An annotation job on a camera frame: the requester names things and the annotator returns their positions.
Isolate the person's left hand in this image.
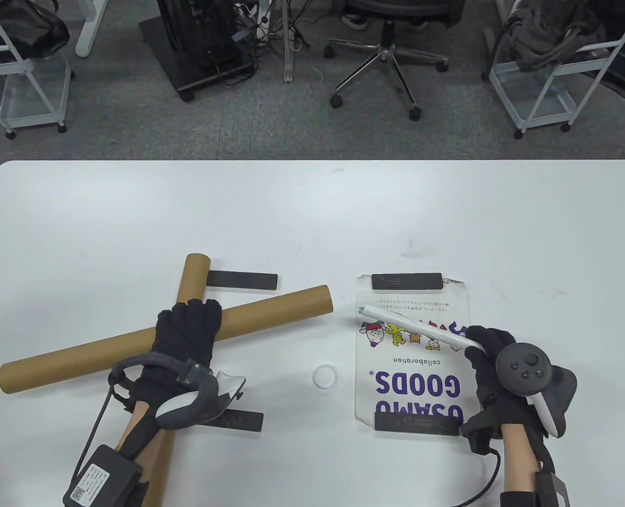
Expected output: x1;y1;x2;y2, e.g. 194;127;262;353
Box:
133;298;223;418

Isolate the person's right hand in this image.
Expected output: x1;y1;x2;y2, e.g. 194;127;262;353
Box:
460;326;550;455

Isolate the brown cardboard mailing tube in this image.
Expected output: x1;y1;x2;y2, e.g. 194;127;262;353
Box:
0;285;334;395
138;253;211;507

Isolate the colourful cartoon faces poster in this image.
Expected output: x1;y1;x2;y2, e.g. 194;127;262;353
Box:
358;305;483;350

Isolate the black rectangular weight bar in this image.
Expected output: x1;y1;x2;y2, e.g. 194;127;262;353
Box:
372;273;443;290
374;411;460;436
207;409;264;434
206;270;280;291

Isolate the white cartoon figures poster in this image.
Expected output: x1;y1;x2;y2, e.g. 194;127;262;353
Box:
355;274;483;435

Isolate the white plastic tube cap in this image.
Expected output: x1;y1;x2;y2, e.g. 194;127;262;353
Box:
312;364;340;392

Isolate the person's right forearm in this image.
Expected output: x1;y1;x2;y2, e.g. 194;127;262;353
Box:
503;424;539;494

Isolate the white wheeled cart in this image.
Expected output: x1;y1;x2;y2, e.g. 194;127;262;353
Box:
484;0;625;139
0;0;75;139

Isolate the black wheeled equipment stand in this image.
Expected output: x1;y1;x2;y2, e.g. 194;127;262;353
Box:
138;0;258;102

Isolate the white desk leg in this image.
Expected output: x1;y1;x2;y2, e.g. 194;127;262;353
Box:
75;0;110;58
282;0;298;83

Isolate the black office chair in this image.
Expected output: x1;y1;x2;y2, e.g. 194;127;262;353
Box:
323;0;466;122

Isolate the grey backpack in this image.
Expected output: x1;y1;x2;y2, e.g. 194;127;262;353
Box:
505;0;609;72

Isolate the black bag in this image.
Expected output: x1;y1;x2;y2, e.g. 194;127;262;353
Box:
0;0;70;67

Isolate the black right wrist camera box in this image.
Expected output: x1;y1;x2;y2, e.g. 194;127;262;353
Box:
534;473;570;507

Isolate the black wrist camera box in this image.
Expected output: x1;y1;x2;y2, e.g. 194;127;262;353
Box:
534;473;570;507
63;445;149;507

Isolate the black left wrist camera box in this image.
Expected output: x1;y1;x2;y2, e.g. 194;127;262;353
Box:
63;445;149;507

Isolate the black cable bundle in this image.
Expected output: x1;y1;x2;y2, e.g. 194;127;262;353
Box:
233;0;313;53

